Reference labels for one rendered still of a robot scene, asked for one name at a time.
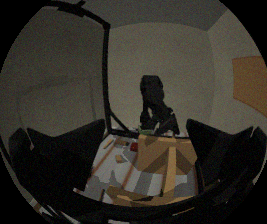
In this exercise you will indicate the tan wooden rail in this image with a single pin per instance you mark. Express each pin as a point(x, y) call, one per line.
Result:
point(169, 181)

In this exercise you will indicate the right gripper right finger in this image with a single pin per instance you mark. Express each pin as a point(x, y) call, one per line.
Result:
point(214, 148)

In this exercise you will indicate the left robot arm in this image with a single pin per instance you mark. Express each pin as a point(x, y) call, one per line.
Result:
point(153, 94)

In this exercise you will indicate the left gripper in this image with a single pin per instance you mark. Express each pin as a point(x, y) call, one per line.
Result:
point(170, 123)

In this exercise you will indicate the red rectangular block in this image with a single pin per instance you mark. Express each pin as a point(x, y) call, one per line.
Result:
point(134, 147)

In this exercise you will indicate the brown wooden board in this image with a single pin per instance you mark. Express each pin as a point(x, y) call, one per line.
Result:
point(152, 153)
point(127, 198)

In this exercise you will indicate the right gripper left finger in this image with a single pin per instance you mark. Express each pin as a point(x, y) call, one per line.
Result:
point(73, 153)

